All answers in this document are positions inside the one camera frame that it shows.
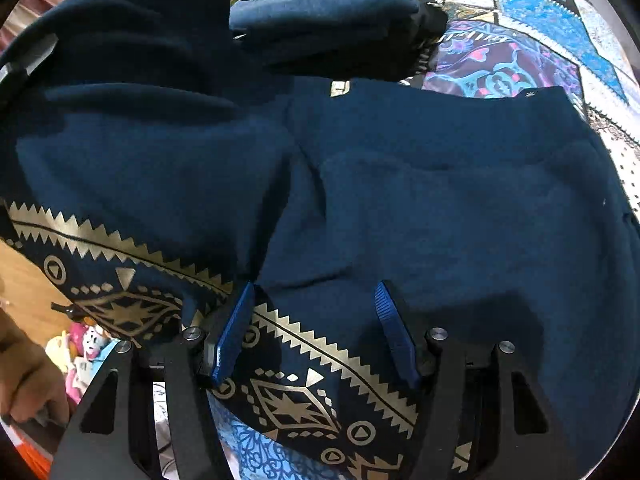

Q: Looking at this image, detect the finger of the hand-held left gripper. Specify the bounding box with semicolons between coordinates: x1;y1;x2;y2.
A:
51;302;85;322

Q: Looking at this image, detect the person's left hand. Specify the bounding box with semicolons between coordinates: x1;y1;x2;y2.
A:
0;307;70;427

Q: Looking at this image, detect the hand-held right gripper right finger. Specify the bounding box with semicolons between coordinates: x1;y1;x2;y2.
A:
375;280;593;480

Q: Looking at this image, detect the folded blue garment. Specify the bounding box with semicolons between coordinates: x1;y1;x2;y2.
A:
229;0;422;63

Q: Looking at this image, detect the navy sweater with gold print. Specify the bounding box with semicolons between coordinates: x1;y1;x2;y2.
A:
0;0;640;480

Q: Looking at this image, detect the pink and white plush toy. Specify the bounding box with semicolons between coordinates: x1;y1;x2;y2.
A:
45;321;112;407

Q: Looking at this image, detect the blue patchwork quilt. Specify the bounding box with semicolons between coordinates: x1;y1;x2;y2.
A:
210;0;640;480

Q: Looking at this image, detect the black garment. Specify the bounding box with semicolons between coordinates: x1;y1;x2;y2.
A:
395;0;450;81

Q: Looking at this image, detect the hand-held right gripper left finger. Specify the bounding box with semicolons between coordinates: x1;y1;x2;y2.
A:
50;282;257;480

